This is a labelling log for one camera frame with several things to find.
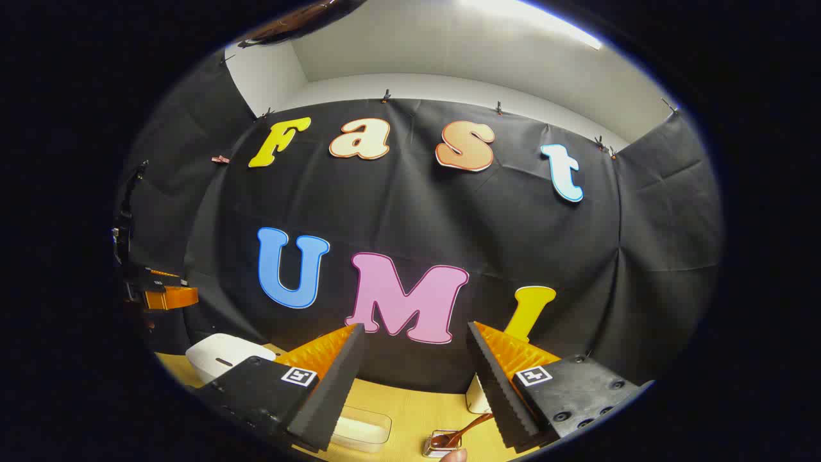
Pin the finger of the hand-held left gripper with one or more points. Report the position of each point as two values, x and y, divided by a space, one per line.
172 298
163 276

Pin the white toaster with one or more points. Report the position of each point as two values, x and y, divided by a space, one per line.
476 398

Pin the clear chopstick holder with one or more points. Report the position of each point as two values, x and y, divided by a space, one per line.
436 448

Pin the brown wooden spoon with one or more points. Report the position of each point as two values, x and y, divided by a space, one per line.
471 427

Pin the clear plastic rice container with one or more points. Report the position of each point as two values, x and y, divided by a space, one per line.
362 431

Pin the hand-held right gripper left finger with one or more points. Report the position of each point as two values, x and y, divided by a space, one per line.
333 391

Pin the white rice cooker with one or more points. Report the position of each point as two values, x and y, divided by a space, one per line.
221 354

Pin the black backdrop cloth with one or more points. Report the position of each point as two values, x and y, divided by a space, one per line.
449 231

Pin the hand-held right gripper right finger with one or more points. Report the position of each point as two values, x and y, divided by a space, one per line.
497 391

